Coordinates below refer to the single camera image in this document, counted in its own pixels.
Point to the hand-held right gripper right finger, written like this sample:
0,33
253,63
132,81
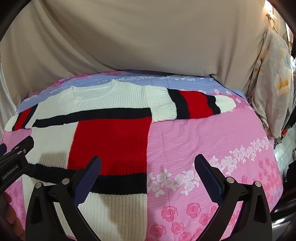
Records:
208,177

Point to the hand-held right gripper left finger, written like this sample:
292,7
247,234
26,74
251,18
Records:
90,177

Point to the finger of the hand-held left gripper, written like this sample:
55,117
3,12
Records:
20,149

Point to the white red black knit sweater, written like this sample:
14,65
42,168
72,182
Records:
111,136

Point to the person's left hand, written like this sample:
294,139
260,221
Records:
11,213

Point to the pink floral bed sheet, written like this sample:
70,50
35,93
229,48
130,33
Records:
196,143

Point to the pale floral quilt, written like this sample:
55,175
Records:
272,81

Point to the beige backdrop cloth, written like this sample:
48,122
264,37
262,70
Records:
138,37

